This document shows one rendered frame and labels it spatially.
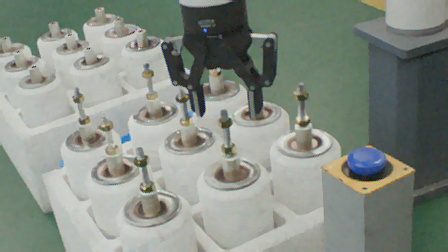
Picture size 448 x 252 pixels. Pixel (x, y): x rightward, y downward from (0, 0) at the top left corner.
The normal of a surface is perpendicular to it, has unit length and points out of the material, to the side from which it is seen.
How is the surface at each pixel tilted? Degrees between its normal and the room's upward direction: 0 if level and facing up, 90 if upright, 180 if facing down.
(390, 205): 90
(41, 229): 0
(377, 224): 90
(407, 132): 90
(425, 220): 0
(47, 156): 90
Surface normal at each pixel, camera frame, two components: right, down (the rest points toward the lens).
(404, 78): -0.45, 0.51
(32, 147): 0.44, 0.37
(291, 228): -0.17, -0.86
